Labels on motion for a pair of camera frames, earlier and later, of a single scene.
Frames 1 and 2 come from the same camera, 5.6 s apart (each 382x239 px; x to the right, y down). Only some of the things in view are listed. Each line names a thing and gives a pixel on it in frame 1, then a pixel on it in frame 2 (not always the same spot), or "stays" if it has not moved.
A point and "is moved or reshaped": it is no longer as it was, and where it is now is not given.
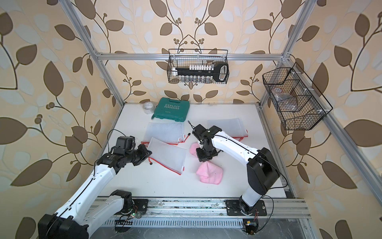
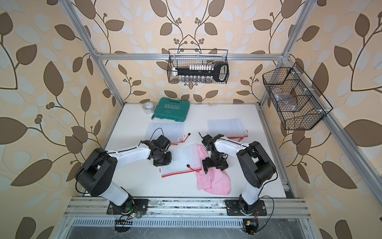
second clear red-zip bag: (172, 133) stays
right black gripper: (202, 157) -> (207, 164)
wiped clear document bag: (232, 127) stays
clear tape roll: (148, 107) stays
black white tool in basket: (219, 69) stays
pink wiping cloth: (208, 172) is moved or reshaped
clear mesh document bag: (172, 157) is moved or reshaped
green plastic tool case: (166, 108) stays
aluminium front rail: (208, 208) stays
